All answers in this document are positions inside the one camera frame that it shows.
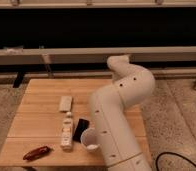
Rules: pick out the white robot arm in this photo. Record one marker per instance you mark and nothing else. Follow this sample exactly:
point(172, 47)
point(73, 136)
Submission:
point(131, 85)

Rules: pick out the white rectangular box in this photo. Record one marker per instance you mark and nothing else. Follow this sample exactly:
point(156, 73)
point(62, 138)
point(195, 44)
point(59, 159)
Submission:
point(65, 104)

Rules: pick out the black smartphone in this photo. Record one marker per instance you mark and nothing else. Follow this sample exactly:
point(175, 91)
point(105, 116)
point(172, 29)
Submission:
point(81, 127)

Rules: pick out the white plastic cup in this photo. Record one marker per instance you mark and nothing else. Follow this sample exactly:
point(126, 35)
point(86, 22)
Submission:
point(89, 140)

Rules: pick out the white plastic bottle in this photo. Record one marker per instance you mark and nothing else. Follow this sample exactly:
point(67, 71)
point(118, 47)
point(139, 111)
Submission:
point(67, 132)

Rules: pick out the wooden table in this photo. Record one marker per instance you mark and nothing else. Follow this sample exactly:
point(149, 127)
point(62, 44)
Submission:
point(38, 123)

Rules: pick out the red chili pepper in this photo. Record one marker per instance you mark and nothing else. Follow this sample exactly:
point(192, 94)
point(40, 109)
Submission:
point(37, 153)

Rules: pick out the long grey bench rail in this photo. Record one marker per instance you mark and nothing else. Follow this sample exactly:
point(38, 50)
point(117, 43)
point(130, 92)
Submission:
point(20, 56)

